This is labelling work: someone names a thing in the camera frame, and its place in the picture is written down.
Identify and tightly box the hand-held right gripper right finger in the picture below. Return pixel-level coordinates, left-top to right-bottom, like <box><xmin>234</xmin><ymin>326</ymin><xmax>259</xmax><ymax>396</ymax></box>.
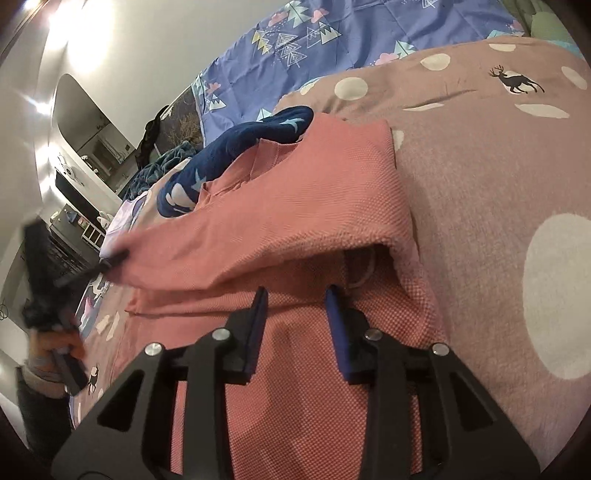
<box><xmin>324</xmin><ymin>285</ymin><xmax>541</xmax><ymax>480</ymax></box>

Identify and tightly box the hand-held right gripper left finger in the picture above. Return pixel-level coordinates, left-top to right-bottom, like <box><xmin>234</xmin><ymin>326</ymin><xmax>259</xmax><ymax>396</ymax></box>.
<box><xmin>51</xmin><ymin>286</ymin><xmax>270</xmax><ymax>480</ymax></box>

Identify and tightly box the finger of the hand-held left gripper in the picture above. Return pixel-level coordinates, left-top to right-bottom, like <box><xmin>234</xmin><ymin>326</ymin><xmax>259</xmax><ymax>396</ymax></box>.
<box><xmin>54</xmin><ymin>249</ymin><xmax>131</xmax><ymax>288</ymax></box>

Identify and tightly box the pink knit shirt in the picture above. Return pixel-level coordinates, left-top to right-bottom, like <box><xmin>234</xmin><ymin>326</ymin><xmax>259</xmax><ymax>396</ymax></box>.
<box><xmin>124</xmin><ymin>113</ymin><xmax>452</xmax><ymax>480</ymax></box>

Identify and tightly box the person's left forearm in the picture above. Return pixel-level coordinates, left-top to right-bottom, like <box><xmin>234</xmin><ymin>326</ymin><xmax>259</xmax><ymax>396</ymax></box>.
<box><xmin>13</xmin><ymin>360</ymin><xmax>75</xmax><ymax>467</ymax></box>

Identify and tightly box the person's left hand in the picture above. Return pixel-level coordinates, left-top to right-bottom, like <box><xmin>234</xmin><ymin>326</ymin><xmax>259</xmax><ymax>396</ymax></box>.
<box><xmin>28</xmin><ymin>323</ymin><xmax>86</xmax><ymax>371</ymax></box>

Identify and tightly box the dark cabinet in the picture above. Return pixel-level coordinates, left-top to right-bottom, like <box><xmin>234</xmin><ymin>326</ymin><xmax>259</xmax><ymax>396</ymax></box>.
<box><xmin>45</xmin><ymin>203</ymin><xmax>108</xmax><ymax>280</ymax></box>

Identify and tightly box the white lavender cloth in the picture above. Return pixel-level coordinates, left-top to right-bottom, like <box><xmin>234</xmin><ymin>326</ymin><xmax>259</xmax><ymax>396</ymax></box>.
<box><xmin>99</xmin><ymin>196</ymin><xmax>149</xmax><ymax>260</ymax></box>

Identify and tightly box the white dresser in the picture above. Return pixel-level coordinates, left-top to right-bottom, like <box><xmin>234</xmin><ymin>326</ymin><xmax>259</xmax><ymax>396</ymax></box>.
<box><xmin>45</xmin><ymin>143</ymin><xmax>126</xmax><ymax>224</ymax></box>

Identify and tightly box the teal fuzzy blanket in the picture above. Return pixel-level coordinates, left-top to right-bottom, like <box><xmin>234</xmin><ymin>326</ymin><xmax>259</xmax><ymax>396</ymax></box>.
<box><xmin>122</xmin><ymin>141</ymin><xmax>199</xmax><ymax>202</ymax></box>

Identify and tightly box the arched mirror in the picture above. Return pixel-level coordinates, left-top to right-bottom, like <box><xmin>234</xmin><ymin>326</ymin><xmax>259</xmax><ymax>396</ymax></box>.
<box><xmin>51</xmin><ymin>74</ymin><xmax>139</xmax><ymax>186</ymax></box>

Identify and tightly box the black hanging bag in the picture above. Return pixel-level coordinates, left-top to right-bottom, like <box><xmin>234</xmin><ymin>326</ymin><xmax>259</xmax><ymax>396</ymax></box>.
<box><xmin>136</xmin><ymin>105</ymin><xmax>174</xmax><ymax>168</ymax></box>

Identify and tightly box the navy star-print garment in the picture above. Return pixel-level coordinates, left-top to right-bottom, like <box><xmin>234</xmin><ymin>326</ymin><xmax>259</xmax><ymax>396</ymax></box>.
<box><xmin>156</xmin><ymin>106</ymin><xmax>317</xmax><ymax>217</ymax></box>

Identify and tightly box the dark patterned cloth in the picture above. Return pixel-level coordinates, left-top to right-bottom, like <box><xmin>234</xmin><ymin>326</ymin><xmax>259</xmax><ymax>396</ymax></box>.
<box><xmin>165</xmin><ymin>85</ymin><xmax>205</xmax><ymax>149</ymax></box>

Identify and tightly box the pink dotted deer blanket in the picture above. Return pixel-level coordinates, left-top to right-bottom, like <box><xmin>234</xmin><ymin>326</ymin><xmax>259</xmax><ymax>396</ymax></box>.
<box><xmin>69</xmin><ymin>34</ymin><xmax>591</xmax><ymax>474</ymax></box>

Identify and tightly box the blue tree-print quilt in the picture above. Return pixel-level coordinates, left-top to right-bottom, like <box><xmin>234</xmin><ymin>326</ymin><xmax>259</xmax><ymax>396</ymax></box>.
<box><xmin>191</xmin><ymin>0</ymin><xmax>527</xmax><ymax>134</ymax></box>

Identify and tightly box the green cloth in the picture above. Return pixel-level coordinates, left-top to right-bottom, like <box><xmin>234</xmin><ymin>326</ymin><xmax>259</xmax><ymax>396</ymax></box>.
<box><xmin>503</xmin><ymin>0</ymin><xmax>588</xmax><ymax>57</ymax></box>

